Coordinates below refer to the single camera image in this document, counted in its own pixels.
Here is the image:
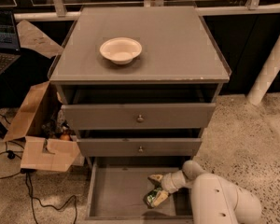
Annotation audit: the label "grey bottom drawer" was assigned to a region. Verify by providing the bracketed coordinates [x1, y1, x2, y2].
[86, 157, 193, 224]

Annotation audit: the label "grey middle drawer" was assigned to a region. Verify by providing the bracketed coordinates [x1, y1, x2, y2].
[77, 129, 202, 157]

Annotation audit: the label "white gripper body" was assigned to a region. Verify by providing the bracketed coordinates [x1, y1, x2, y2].
[161, 171, 187, 194]

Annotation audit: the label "grey drawer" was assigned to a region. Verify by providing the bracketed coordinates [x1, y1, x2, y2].
[77, 129, 202, 157]
[86, 157, 193, 224]
[61, 89, 217, 131]

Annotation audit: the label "black laptop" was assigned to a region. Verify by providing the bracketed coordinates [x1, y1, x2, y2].
[0, 8, 21, 75]

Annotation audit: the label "grey top drawer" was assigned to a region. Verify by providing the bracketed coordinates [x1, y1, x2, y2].
[61, 89, 217, 131]

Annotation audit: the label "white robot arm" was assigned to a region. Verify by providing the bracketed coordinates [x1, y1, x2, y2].
[153, 36, 280, 224]

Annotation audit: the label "green soda can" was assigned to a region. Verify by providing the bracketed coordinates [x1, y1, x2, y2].
[144, 187, 162, 208]

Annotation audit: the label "black floor cable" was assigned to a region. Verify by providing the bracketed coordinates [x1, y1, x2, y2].
[0, 140, 78, 224]

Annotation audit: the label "open cardboard box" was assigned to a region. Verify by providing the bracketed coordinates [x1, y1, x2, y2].
[4, 81, 85, 172]

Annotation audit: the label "grey drawer cabinet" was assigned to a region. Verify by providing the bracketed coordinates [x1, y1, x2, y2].
[48, 5, 232, 224]

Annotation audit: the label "items inside cardboard box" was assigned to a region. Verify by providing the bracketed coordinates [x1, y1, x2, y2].
[41, 110, 72, 141]

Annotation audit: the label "brown cardboard sheet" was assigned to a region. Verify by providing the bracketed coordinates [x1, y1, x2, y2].
[17, 20, 63, 59]

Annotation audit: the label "white metal railing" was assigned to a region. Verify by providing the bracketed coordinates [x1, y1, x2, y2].
[0, 0, 280, 22]

